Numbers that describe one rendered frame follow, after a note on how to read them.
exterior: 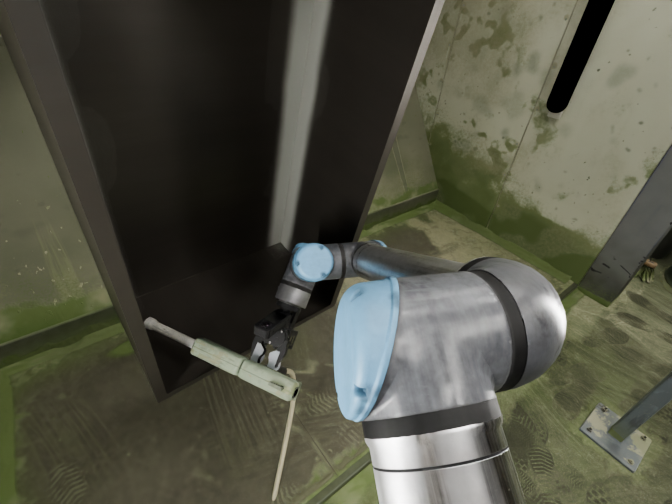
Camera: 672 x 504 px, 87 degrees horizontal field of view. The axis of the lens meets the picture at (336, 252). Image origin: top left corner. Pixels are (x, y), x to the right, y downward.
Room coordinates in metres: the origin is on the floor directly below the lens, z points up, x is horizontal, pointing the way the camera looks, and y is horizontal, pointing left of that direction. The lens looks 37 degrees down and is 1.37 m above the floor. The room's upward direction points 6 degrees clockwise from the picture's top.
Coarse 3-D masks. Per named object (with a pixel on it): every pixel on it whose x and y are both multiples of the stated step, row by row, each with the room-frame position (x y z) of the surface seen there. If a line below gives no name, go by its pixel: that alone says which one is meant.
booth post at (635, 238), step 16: (656, 176) 1.65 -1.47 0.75; (640, 192) 1.66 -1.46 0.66; (656, 192) 1.62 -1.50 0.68; (640, 208) 1.63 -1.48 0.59; (656, 208) 1.59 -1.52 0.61; (624, 224) 1.64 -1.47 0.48; (640, 224) 1.60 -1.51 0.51; (656, 224) 1.56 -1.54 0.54; (608, 240) 1.66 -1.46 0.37; (624, 240) 1.61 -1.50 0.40; (640, 240) 1.57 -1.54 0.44; (656, 240) 1.53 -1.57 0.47; (608, 256) 1.63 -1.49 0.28; (624, 256) 1.58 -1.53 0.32; (640, 256) 1.54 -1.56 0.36; (592, 272) 1.64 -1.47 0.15; (608, 272) 1.60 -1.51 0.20; (624, 272) 1.55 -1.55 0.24; (592, 288) 1.61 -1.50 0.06; (608, 288) 1.56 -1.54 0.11; (624, 288) 1.63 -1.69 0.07; (608, 304) 1.53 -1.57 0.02
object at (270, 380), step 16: (176, 336) 0.61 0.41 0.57; (192, 352) 0.57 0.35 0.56; (208, 352) 0.56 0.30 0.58; (224, 352) 0.56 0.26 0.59; (224, 368) 0.53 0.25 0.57; (240, 368) 0.53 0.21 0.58; (256, 368) 0.52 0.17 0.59; (256, 384) 0.49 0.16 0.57; (272, 384) 0.48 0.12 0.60; (288, 384) 0.48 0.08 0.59; (288, 400) 0.46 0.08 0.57
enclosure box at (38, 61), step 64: (0, 0) 0.36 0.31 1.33; (64, 0) 0.67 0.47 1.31; (128, 0) 0.74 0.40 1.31; (192, 0) 0.82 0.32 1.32; (256, 0) 0.91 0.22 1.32; (320, 0) 1.00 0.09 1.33; (384, 0) 0.85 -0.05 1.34; (64, 64) 0.67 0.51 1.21; (128, 64) 0.74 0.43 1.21; (192, 64) 0.83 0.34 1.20; (256, 64) 0.94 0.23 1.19; (320, 64) 0.99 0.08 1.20; (384, 64) 0.84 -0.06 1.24; (64, 128) 0.37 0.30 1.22; (128, 128) 0.74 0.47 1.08; (192, 128) 0.84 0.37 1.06; (256, 128) 0.97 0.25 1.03; (320, 128) 0.98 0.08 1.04; (384, 128) 0.82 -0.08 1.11; (128, 192) 0.75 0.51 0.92; (192, 192) 0.86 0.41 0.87; (256, 192) 1.01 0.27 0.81; (320, 192) 0.97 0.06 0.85; (128, 256) 0.75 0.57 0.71; (192, 256) 0.88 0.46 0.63; (256, 256) 1.04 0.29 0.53; (128, 320) 0.42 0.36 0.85; (192, 320) 0.73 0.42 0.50; (256, 320) 0.77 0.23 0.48
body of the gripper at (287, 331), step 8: (280, 304) 0.67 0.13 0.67; (288, 304) 0.66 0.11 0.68; (288, 312) 0.66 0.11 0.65; (296, 312) 0.69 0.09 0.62; (296, 320) 0.69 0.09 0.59; (288, 328) 0.65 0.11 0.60; (272, 336) 0.60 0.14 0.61; (280, 336) 0.60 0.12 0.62; (288, 336) 0.64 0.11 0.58; (264, 344) 0.59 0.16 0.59; (272, 344) 0.59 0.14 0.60; (280, 344) 0.59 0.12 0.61; (288, 344) 0.63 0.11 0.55
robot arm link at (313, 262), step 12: (300, 252) 0.66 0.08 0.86; (312, 252) 0.66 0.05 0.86; (324, 252) 0.67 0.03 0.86; (336, 252) 0.69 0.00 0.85; (300, 264) 0.64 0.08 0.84; (312, 264) 0.64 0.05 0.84; (324, 264) 0.65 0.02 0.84; (336, 264) 0.66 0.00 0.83; (300, 276) 0.64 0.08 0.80; (312, 276) 0.62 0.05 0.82; (324, 276) 0.63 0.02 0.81; (336, 276) 0.66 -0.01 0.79
